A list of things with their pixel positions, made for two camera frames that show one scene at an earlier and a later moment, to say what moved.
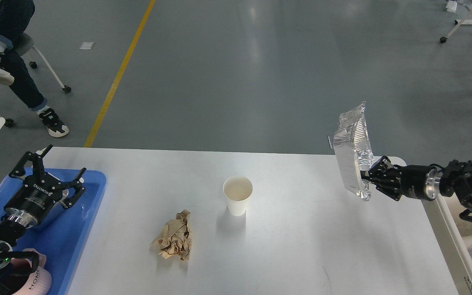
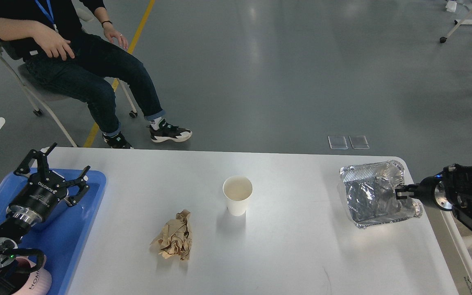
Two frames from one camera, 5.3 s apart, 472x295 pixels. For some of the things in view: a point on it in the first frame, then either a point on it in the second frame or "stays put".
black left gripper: x=36 y=196 stays put
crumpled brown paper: x=175 y=239 stays put
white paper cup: x=237 y=190 stays put
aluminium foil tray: x=353 y=150 -> x=369 y=190
